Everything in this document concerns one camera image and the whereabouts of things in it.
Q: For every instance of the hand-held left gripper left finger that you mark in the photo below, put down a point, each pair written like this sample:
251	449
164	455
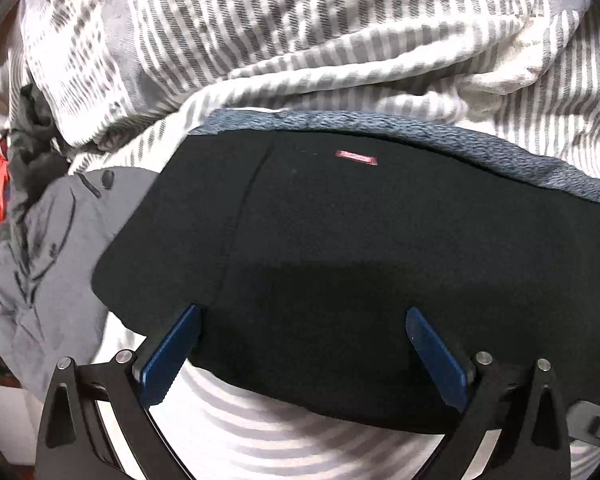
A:
167	355

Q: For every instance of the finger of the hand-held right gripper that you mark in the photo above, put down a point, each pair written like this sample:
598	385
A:
597	422

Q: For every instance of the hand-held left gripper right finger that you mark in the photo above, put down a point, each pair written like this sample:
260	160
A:
437	360

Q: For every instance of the black pants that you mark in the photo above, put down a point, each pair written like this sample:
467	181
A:
330	240

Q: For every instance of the white grey striped bed sheet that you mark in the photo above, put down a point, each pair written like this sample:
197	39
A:
260	435

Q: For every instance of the grey jacket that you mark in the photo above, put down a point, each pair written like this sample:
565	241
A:
45	270

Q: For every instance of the dark grey crumpled cloth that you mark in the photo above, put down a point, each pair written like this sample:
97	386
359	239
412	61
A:
35	160

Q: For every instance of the grey white striped duvet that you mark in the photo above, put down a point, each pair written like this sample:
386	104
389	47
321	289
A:
280	25

